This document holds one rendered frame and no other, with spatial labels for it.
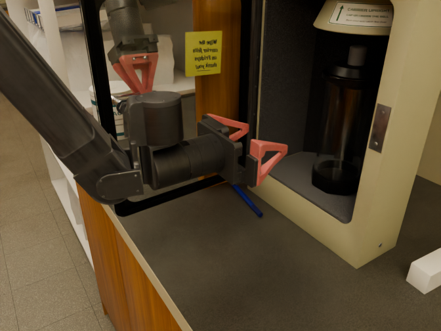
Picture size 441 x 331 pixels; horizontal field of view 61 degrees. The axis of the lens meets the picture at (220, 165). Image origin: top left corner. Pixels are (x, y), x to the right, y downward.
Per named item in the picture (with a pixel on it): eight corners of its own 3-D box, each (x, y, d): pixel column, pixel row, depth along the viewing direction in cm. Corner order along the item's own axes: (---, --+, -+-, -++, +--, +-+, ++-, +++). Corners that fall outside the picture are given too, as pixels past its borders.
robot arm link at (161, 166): (136, 182, 53) (153, 199, 49) (130, 137, 50) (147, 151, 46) (180, 170, 56) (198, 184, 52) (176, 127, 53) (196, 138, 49)
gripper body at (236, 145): (207, 118, 58) (164, 128, 55) (245, 142, 51) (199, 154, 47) (207, 155, 61) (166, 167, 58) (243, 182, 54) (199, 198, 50)
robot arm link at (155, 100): (97, 173, 54) (98, 201, 46) (83, 94, 49) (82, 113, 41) (178, 161, 57) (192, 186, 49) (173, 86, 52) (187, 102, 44)
